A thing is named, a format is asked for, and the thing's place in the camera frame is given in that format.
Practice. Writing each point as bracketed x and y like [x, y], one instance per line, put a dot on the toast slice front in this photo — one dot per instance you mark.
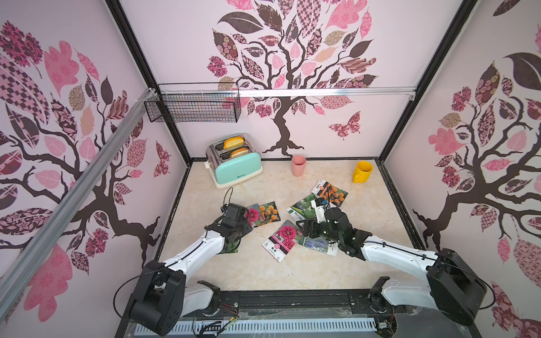
[239, 152]

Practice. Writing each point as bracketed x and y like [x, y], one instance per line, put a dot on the white slotted cable duct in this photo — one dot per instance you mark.
[272, 326]

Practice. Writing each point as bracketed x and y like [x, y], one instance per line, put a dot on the marigold seed packet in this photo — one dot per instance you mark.
[333, 195]
[268, 214]

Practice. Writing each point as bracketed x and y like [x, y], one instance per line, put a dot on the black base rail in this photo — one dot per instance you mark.
[403, 321]

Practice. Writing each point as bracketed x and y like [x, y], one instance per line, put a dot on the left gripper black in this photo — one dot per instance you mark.
[246, 227]

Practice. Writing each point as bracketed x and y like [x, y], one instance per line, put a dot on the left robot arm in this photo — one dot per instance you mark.
[161, 296]

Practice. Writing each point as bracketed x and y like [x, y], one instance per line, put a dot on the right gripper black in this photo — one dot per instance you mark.
[320, 228]

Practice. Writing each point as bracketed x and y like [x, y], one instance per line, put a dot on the aluminium rail back wall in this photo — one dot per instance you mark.
[369, 91]

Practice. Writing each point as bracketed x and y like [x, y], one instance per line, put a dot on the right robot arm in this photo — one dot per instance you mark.
[443, 280]

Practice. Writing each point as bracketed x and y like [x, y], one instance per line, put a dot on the mint green toaster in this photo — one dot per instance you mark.
[226, 172]

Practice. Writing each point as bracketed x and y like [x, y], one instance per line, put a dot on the green gourd seed packet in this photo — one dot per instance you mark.
[305, 208]

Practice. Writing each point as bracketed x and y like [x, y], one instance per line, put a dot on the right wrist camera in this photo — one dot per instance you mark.
[319, 205]

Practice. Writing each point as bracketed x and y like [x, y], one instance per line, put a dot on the pink cup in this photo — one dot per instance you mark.
[298, 165]

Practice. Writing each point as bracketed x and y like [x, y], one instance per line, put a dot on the hollyhock seed packet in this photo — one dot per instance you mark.
[282, 241]
[254, 215]

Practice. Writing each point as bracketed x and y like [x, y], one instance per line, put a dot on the toast slice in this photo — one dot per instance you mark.
[239, 152]
[233, 142]

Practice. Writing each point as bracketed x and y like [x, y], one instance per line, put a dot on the lavender seed packet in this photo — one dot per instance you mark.
[321, 245]

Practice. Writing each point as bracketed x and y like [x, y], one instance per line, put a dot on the aluminium rail left wall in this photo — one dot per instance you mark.
[28, 262]

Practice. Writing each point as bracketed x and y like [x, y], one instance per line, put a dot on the yellow mug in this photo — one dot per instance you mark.
[362, 172]

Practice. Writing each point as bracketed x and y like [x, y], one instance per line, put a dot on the aluminium rail wall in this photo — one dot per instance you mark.
[369, 91]
[28, 262]

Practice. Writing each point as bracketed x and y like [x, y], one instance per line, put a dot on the toast slice rear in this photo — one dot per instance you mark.
[233, 142]

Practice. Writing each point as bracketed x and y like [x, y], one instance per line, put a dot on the black wire basket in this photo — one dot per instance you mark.
[199, 102]

